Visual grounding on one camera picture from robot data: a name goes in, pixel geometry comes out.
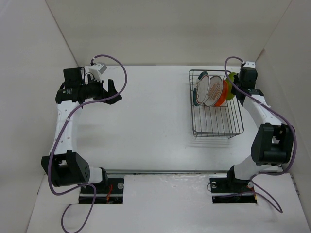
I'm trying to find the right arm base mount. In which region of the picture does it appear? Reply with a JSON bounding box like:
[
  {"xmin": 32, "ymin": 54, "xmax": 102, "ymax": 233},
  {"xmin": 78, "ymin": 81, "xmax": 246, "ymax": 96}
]
[{"xmin": 208, "ymin": 176, "xmax": 257, "ymax": 204}]

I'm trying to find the black wire dish rack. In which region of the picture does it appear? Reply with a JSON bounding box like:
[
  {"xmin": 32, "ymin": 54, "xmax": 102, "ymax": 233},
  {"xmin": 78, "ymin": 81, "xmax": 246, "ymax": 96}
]
[{"xmin": 189, "ymin": 69, "xmax": 244, "ymax": 138}]

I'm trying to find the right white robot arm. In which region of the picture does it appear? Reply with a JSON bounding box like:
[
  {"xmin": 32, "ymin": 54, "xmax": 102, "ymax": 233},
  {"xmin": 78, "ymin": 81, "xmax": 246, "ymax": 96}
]
[{"xmin": 225, "ymin": 65, "xmax": 294, "ymax": 191}]

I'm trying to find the white plate blue rim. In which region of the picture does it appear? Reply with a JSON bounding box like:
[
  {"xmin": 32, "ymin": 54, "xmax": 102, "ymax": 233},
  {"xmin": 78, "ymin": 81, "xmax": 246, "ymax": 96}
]
[{"xmin": 192, "ymin": 71, "xmax": 210, "ymax": 106}]

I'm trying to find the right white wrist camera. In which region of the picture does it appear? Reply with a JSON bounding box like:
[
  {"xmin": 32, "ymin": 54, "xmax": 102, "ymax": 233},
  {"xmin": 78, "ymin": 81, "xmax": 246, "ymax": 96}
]
[{"xmin": 241, "ymin": 61, "xmax": 256, "ymax": 69}]

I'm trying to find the white plate orange sunburst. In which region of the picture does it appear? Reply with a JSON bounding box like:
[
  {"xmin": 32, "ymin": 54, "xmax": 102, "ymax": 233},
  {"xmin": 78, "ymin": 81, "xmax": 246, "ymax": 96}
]
[{"xmin": 204, "ymin": 76, "xmax": 223, "ymax": 106}]

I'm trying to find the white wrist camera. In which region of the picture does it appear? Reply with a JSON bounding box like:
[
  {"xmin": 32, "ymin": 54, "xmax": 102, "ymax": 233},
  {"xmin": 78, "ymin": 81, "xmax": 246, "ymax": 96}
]
[
  {"xmin": 88, "ymin": 62, "xmax": 107, "ymax": 82},
  {"xmin": 241, "ymin": 61, "xmax": 256, "ymax": 69}
]

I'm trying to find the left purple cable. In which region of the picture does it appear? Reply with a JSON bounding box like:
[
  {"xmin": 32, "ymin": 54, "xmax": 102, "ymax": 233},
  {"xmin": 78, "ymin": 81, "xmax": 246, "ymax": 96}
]
[{"xmin": 47, "ymin": 54, "xmax": 128, "ymax": 231}]

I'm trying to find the green plastic plate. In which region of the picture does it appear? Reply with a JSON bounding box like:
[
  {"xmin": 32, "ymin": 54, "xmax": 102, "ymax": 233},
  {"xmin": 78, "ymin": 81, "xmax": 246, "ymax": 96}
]
[{"xmin": 225, "ymin": 72, "xmax": 238, "ymax": 100}]

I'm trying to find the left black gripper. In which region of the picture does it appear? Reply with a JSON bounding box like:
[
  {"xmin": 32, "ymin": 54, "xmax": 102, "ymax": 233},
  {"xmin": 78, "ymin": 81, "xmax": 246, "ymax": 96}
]
[{"xmin": 80, "ymin": 74, "xmax": 121, "ymax": 104}]

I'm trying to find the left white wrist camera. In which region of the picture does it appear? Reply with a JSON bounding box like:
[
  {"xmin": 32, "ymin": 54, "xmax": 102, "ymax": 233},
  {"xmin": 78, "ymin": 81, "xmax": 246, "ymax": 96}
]
[{"xmin": 88, "ymin": 62, "xmax": 107, "ymax": 82}]

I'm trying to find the orange plastic plate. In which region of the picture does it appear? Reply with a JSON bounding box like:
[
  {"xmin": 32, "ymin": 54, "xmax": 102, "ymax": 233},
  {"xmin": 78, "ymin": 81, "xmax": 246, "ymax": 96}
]
[{"xmin": 214, "ymin": 80, "xmax": 229, "ymax": 106}]

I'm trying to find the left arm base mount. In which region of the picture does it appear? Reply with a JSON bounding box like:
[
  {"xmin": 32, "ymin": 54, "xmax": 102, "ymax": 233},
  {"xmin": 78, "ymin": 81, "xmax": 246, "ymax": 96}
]
[{"xmin": 78, "ymin": 175, "xmax": 124, "ymax": 204}]

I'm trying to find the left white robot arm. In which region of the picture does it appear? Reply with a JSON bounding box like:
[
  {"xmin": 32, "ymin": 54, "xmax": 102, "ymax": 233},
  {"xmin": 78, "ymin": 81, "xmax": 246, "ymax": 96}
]
[{"xmin": 41, "ymin": 63, "xmax": 122, "ymax": 193}]

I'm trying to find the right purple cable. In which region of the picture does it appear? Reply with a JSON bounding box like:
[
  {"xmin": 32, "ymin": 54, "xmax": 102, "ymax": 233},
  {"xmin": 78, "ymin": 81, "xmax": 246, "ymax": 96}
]
[{"xmin": 224, "ymin": 56, "xmax": 297, "ymax": 214}]

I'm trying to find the purple cable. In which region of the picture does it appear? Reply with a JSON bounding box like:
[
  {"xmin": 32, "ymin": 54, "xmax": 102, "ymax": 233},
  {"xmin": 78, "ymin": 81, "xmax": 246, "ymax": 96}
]
[
  {"xmin": 224, "ymin": 56, "xmax": 297, "ymax": 214},
  {"xmin": 47, "ymin": 54, "xmax": 128, "ymax": 231}
]

